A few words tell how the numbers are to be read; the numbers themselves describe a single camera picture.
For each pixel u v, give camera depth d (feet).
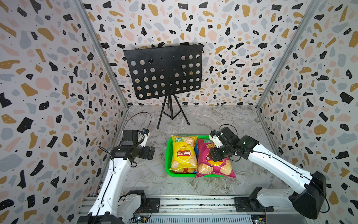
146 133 2.31
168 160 2.68
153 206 2.41
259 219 2.34
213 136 2.31
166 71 2.40
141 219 2.30
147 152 2.30
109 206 1.28
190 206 2.49
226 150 2.06
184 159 2.55
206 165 2.36
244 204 2.44
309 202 1.24
